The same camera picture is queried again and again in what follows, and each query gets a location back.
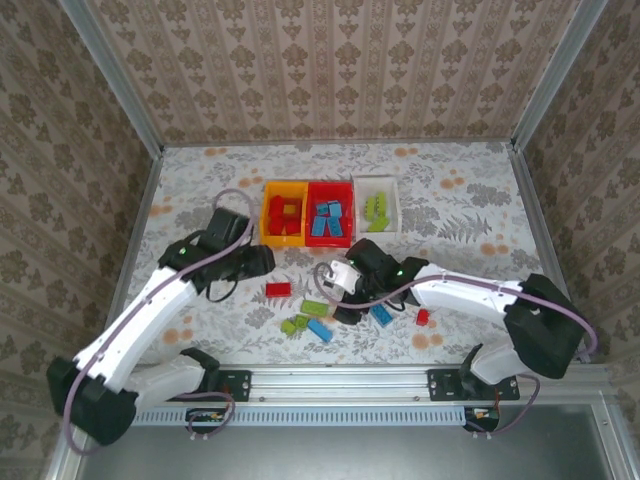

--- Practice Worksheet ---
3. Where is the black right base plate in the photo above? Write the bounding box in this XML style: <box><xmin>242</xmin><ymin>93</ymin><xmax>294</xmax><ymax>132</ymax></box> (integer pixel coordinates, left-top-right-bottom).
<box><xmin>426</xmin><ymin>368</ymin><xmax>521</xmax><ymax>402</ymax></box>

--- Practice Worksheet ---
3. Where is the lilac right arm cable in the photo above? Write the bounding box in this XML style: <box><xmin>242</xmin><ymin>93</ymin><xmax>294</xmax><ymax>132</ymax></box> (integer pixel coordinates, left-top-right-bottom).
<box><xmin>312</xmin><ymin>262</ymin><xmax>600</xmax><ymax>442</ymax></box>

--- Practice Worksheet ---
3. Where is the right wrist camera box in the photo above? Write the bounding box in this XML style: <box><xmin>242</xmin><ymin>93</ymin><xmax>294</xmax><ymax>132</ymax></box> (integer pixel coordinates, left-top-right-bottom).
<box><xmin>328</xmin><ymin>258</ymin><xmax>365</xmax><ymax>295</ymax></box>

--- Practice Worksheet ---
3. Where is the white plastic bin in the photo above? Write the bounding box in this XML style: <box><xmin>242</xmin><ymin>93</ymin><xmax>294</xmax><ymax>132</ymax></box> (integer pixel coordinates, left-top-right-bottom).
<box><xmin>351</xmin><ymin>173</ymin><xmax>404</xmax><ymax>243</ymax></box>

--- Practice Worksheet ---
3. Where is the black cable loop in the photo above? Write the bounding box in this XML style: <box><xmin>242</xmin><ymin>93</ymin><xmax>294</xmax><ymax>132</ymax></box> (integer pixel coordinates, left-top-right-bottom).
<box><xmin>205</xmin><ymin>277</ymin><xmax>241</xmax><ymax>304</ymax></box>

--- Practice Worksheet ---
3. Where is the aluminium frame rail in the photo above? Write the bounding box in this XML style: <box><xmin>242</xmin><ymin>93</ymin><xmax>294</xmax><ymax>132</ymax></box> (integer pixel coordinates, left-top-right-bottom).
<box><xmin>107</xmin><ymin>147</ymin><xmax>166</xmax><ymax>314</ymax></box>
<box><xmin>160</xmin><ymin>139</ymin><xmax>516</xmax><ymax>150</ymax></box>
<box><xmin>507</xmin><ymin>144</ymin><xmax>591</xmax><ymax>364</ymax></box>

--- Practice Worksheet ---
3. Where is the grey metal sheet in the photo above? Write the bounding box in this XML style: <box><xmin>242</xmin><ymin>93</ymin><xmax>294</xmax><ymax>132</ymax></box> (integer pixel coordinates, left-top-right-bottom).
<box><xmin>74</xmin><ymin>404</ymin><xmax>614</xmax><ymax>480</ymax></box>

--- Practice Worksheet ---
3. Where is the red plastic bin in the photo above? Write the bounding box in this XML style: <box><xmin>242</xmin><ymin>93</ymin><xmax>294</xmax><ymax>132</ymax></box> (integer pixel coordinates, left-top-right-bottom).
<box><xmin>304</xmin><ymin>180</ymin><xmax>354</xmax><ymax>249</ymax></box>

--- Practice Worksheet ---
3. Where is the lilac arm cable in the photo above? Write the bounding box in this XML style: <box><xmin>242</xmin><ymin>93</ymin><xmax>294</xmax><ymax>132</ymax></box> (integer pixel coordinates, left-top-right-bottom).
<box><xmin>63</xmin><ymin>188</ymin><xmax>257</xmax><ymax>456</ymax></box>
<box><xmin>312</xmin><ymin>262</ymin><xmax>600</xmax><ymax>442</ymax></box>

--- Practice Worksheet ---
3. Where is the lilac left arm cable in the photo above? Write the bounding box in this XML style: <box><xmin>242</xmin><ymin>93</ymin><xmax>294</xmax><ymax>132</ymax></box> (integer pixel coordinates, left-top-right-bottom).
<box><xmin>63</xmin><ymin>188</ymin><xmax>257</xmax><ymax>456</ymax></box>

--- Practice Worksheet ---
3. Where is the yellow plastic bin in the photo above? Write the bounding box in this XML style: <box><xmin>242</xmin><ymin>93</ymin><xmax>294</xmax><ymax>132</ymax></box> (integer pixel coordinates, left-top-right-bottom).
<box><xmin>258</xmin><ymin>180</ymin><xmax>310</xmax><ymax>248</ymax></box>

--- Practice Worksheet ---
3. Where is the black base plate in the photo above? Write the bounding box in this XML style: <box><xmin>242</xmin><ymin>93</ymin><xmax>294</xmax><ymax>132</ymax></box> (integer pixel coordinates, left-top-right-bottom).
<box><xmin>426</xmin><ymin>368</ymin><xmax>521</xmax><ymax>402</ymax></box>
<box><xmin>167</xmin><ymin>368</ymin><xmax>252</xmax><ymax>403</ymax></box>

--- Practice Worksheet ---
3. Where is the white slotted cable duct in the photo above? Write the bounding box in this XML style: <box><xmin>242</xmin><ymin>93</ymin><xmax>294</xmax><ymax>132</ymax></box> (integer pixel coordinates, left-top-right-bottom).
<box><xmin>132</xmin><ymin>404</ymin><xmax>464</xmax><ymax>427</ymax></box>

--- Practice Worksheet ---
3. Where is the aluminium mounting rail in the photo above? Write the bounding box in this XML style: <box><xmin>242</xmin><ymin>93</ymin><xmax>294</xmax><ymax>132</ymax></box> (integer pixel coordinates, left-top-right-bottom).
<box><xmin>134</xmin><ymin>363</ymin><xmax>612</xmax><ymax>406</ymax></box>

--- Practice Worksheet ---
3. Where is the aluminium frame post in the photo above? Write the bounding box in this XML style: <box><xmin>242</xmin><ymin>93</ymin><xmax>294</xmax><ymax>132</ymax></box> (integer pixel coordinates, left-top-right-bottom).
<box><xmin>57</xmin><ymin>0</ymin><xmax>166</xmax><ymax>154</ymax></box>
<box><xmin>510</xmin><ymin>0</ymin><xmax>612</xmax><ymax>151</ymax></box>

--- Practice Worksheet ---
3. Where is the aluminium frame beam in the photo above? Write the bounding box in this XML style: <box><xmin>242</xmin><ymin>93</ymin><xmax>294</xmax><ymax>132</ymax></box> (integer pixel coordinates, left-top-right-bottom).
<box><xmin>43</xmin><ymin>439</ymin><xmax>86</xmax><ymax>480</ymax></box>
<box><xmin>597</xmin><ymin>364</ymin><xmax>640</xmax><ymax>480</ymax></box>

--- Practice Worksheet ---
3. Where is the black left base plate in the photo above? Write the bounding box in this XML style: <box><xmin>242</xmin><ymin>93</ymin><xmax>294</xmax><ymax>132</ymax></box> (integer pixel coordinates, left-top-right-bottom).
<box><xmin>167</xmin><ymin>368</ymin><xmax>252</xmax><ymax>403</ymax></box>

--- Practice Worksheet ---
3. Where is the small connector board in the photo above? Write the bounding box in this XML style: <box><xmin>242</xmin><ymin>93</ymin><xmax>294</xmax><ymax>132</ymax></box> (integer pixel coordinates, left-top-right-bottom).
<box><xmin>463</xmin><ymin>405</ymin><xmax>501</xmax><ymax>434</ymax></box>
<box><xmin>185</xmin><ymin>407</ymin><xmax>232</xmax><ymax>434</ymax></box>

